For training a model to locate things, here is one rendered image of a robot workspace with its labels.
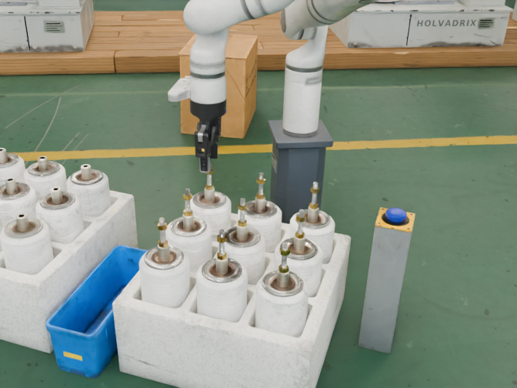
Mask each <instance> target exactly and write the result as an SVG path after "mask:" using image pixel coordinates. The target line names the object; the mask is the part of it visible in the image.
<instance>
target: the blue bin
mask: <svg viewBox="0 0 517 388"><path fill-rule="evenodd" d="M146 252H148V250H145V249H138V248H134V247H130V246H123V245H119V246H116V247H114V248H113V249H112V251H111V252H110V253H109V254H108V255H107V256H106V257H105V258H104V259H103V260H102V261H101V262H100V263H99V264H98V265H97V266H96V268H95V269H94V270H93V271H92V272H91V273H90V274H89V275H88V277H87V278H86V279H85V280H84V281H83V282H82V283H81V284H80V285H79V287H78V288H77V289H76V290H75V291H74V292H73V293H72V294H71V295H70V297H69V298H67V300H66V301H64V303H63V304H62V305H61V306H60V307H59V308H58V309H57V310H56V311H55V313H54V314H53V315H52V316H51V317H50V318H49V319H48V320H47V322H46V329H47V330H48V331H49V332H50V336H51V339H52V345H53V348H54V351H55V357H56V360H57V364H58V368H59V369H60V370H64V371H67V372H70V373H75V374H78V375H81V376H87V377H89V378H93V379H94V378H98V377H99V376H100V375H101V374H102V372H103V371H104V369H105V368H106V367H107V365H108V364H109V363H110V361H111V360H112V358H113V357H114V355H115V354H116V353H117V352H118V348H117V341H116V334H115V321H114V313H113V306H112V304H113V302H114V301H115V299H116V298H117V297H118V296H119V295H120V294H121V293H122V290H123V289H124V288H125V287H126V286H127V285H128V284H129V282H130V281H131V280H132V279H133V277H134V276H135V275H136V273H137V272H138V271H139V261H140V259H141V258H142V256H143V255H144V254H145V253H146Z"/></svg>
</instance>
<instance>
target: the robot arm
mask: <svg viewBox="0 0 517 388"><path fill-rule="evenodd" d="M377 1H380V0H191V1H189V3H188V4H187V5H186V7H185V9H184V12H183V18H184V22H185V25H186V26H187V28H188V29H189V30H190V31H192V32H194V33H195V34H196V38H195V42H194V44H193V46H192V47H191V51H190V81H189V80H188V79H179V80H178V81H177V82H176V83H175V84H174V86H173V87H172V88H171V89H170V90H169V91H168V100H169V101H170V102H179V101H182V100H184V99H188V98H190V112H191V114H193V115H194V116H196V117H198V118H199V122H198V124H197V130H198V131H195V133H194V136H195V157H199V171H200V172H204V173H209V172H210V170H211V169H210V168H211V167H210V159H217V158H218V143H217V142H218V141H219V136H220V135H221V134H222V133H221V125H222V116H223V115H224V114H225V113H226V107H227V85H226V78H225V47H226V43H227V38H228V30H229V27H231V26H233V25H236V24H238V23H240V22H244V21H248V20H252V19H256V18H261V17H263V16H266V15H271V14H274V13H276V12H280V11H282V13H281V17H280V26H281V29H282V32H283V34H284V35H285V37H286V38H289V39H292V40H308V41H307V42H306V43H305V44H304V45H303V46H302V47H300V48H297V49H296V50H293V51H291V52H290V53H289V54H287V56H286V58H285V88H284V103H283V118H282V131H283V132H284V133H285V134H286V135H289V136H292V137H297V138H307V137H311V136H314V135H316V134H317V132H318V124H319V107H320V97H321V87H322V67H323V61H324V57H325V45H326V39H327V33H328V27H329V25H332V24H335V23H336V22H339V21H341V20H342V19H344V18H345V17H347V16H348V15H350V14H351V13H353V12H354V11H356V10H357V9H359V8H362V7H364V6H366V5H369V4H372V3H373V2H377ZM208 141H209V142H208ZM202 149H204V150H205V151H202Z"/></svg>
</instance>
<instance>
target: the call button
mask: <svg viewBox="0 0 517 388"><path fill-rule="evenodd" d="M385 215H386V217H387V219H388V220H389V221H391V222H396V223H400V222H403V221H404V220H405V219H406V216H407V213H406V211H404V210H403V209H400V208H390V209H387V210H386V214H385Z"/></svg>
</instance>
